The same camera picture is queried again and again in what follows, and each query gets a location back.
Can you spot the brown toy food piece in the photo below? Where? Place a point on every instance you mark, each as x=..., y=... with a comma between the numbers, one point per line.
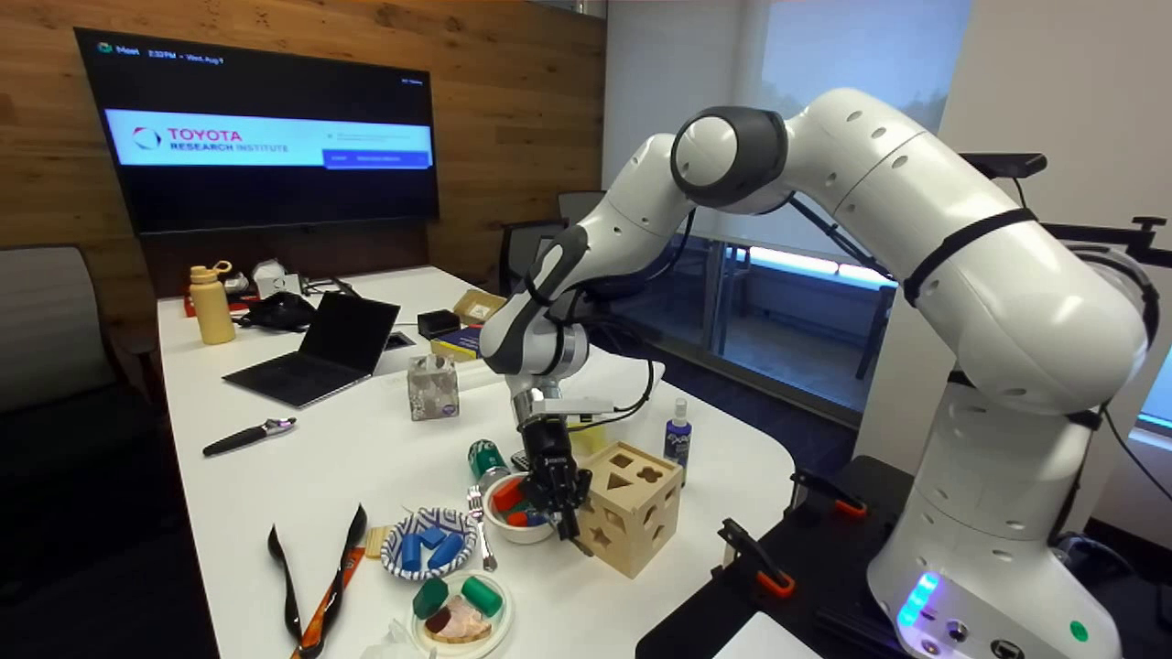
x=458, y=623

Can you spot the black laptop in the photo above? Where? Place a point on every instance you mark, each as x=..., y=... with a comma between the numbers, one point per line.
x=325, y=348

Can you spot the white small item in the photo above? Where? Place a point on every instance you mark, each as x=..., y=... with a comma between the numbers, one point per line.
x=274, y=281

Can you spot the yellow water bottle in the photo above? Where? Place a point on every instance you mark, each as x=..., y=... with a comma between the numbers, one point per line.
x=213, y=307

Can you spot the bright green toy piece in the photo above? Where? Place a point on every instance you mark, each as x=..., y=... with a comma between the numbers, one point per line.
x=485, y=593

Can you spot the black camera on stand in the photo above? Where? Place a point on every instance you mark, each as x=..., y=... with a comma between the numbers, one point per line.
x=1009, y=163

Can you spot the green can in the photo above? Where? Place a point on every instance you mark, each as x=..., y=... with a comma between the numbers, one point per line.
x=487, y=460

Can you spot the white board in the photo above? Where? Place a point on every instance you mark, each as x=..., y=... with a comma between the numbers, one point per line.
x=768, y=642

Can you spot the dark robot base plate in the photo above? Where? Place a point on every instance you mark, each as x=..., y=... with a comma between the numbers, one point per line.
x=844, y=572

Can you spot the black cloth bag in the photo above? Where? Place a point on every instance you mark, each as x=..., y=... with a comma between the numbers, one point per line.
x=281, y=307

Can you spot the clear bag yellow contents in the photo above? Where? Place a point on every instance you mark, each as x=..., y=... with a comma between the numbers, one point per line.
x=591, y=439

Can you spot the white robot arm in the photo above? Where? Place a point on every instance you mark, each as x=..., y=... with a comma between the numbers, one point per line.
x=1026, y=317

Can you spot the tan cardboard box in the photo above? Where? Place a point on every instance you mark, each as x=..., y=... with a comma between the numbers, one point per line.
x=479, y=305

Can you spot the dark green toy piece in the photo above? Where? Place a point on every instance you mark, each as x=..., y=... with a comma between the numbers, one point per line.
x=432, y=593

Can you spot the small metal spoon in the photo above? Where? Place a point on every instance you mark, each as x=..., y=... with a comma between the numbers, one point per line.
x=481, y=537

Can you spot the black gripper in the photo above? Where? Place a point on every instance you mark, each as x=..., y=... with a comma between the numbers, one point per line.
x=548, y=443

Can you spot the large wall television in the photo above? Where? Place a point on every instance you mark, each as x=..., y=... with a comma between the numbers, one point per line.
x=257, y=128

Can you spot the red toy block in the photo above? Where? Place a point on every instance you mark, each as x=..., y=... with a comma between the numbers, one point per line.
x=513, y=506

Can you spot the small clear bottle blue label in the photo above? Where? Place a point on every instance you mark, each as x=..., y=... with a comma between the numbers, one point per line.
x=679, y=439

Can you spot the orange black clamp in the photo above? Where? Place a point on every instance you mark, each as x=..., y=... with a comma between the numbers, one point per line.
x=755, y=559
x=829, y=494

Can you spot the black marker pen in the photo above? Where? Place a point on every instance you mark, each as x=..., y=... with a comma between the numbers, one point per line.
x=244, y=437

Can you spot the small black box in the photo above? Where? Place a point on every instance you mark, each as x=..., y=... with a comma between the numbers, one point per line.
x=437, y=324

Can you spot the wooden shape sorter box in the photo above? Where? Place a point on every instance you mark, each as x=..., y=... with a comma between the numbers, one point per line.
x=628, y=506

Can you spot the grey office chair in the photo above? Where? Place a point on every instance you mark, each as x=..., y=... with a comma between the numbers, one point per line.
x=49, y=324
x=521, y=250
x=579, y=210

